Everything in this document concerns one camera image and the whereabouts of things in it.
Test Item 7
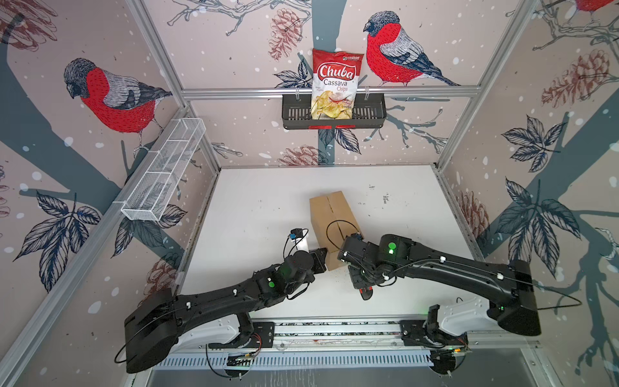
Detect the red black utility knife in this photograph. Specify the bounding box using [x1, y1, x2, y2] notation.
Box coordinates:
[359, 286, 373, 301]

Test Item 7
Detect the brown cardboard express box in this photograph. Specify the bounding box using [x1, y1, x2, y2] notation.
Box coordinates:
[309, 191, 361, 271]

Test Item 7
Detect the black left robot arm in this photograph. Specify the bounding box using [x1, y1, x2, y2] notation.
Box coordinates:
[123, 248, 327, 374]

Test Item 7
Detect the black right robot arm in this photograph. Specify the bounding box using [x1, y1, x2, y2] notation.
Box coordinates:
[338, 234, 542, 343]

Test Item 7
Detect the Chuba cassava chips bag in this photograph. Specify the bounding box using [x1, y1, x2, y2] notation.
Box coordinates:
[310, 49, 364, 119]

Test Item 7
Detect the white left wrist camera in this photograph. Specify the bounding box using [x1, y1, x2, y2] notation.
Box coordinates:
[290, 228, 309, 254]

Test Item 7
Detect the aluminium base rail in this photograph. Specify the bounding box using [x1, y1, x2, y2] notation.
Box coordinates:
[156, 317, 531, 373]

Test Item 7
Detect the left arm base cable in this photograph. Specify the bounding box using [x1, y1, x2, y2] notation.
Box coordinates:
[202, 333, 264, 380]

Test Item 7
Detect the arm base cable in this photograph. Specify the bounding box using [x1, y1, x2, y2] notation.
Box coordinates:
[393, 318, 471, 377]
[202, 333, 264, 380]

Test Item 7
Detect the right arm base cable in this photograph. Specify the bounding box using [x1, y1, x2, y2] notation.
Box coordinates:
[393, 318, 471, 377]

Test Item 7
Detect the black wire wall basket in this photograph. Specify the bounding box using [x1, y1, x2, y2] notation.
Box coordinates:
[282, 91, 387, 130]

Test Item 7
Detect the white mesh wall shelf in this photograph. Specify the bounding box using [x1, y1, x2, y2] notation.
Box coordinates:
[121, 118, 206, 222]

